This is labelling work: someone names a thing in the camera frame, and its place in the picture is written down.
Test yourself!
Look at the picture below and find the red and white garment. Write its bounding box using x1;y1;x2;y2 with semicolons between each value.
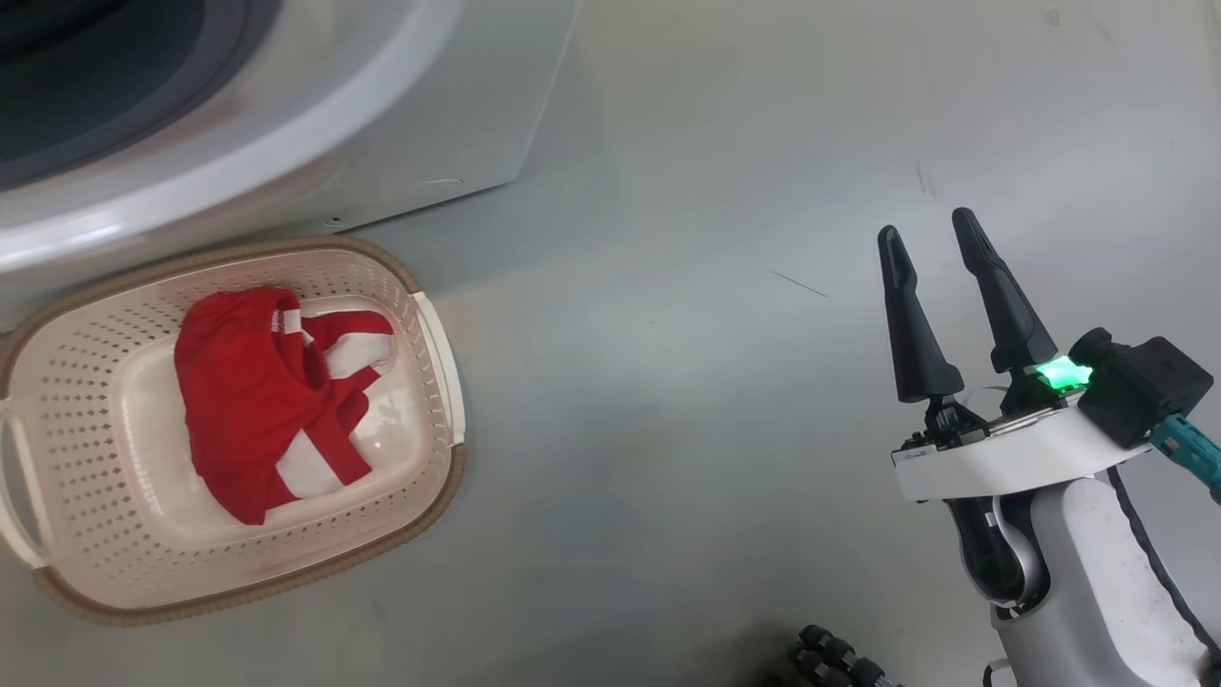
173;286;399;528

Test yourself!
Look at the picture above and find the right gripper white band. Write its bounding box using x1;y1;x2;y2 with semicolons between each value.
877;207;1152;504

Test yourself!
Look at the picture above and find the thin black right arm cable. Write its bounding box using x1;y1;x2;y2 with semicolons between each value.
1106;465;1221;669

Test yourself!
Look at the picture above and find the white front-load washing machine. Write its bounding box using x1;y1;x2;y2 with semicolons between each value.
0;0;582;335

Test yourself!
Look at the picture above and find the cream perforated laundry basket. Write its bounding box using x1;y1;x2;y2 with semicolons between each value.
0;236;468;627

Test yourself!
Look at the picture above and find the black ribbed cable conduit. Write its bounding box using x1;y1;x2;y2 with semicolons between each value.
787;624;903;687

